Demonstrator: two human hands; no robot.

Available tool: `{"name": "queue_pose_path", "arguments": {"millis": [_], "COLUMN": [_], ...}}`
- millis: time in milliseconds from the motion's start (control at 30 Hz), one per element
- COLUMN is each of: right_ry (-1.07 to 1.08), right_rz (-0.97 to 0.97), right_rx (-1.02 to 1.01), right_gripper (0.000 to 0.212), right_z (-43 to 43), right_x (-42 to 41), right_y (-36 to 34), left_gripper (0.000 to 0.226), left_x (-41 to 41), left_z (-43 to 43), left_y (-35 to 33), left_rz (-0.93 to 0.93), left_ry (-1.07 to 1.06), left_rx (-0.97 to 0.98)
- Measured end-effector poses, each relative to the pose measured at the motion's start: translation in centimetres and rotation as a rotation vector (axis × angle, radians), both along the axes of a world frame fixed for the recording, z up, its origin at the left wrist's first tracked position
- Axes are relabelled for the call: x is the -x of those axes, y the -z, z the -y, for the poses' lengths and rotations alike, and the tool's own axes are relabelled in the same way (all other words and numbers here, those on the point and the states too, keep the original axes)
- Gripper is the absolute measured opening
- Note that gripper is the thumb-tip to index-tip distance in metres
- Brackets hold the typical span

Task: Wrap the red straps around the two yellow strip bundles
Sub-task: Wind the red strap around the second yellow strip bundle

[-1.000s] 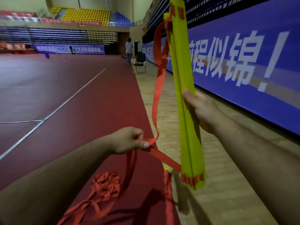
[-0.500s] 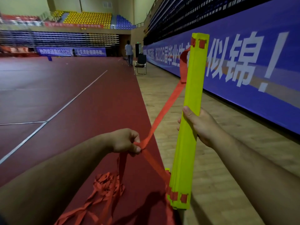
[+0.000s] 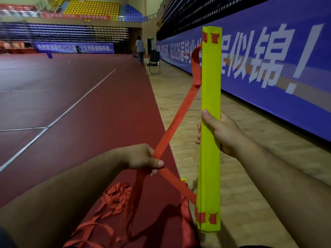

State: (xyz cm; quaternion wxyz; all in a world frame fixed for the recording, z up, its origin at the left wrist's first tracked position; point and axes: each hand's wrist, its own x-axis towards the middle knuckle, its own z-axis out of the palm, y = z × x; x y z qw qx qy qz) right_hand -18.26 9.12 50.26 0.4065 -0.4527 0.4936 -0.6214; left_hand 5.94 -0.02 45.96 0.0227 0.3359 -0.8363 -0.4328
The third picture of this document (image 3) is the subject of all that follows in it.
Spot blue stadium seats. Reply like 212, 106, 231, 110
125, 4, 148, 22

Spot person's left forearm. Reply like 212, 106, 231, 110
0, 149, 127, 248

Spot blue banner with white print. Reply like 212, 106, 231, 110
33, 41, 78, 53
77, 43, 115, 54

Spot dark left sleeve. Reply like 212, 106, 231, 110
0, 226, 17, 248

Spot person's right forearm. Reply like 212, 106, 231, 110
234, 141, 331, 248

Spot low red barrier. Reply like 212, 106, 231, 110
0, 41, 38, 54

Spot rows of bleacher seats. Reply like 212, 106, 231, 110
0, 22, 130, 44

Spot person's right hand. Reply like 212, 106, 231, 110
195, 109, 249, 158

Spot long red banner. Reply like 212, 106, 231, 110
41, 12, 112, 20

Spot person's left hand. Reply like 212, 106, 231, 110
116, 144, 165, 176

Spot dark retracted bleacher stand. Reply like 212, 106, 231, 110
156, 0, 274, 40

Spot black folding chair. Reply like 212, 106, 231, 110
146, 50, 161, 75

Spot yellow stadium seats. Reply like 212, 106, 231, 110
49, 0, 121, 21

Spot red stadium seats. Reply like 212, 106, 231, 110
0, 3, 38, 12

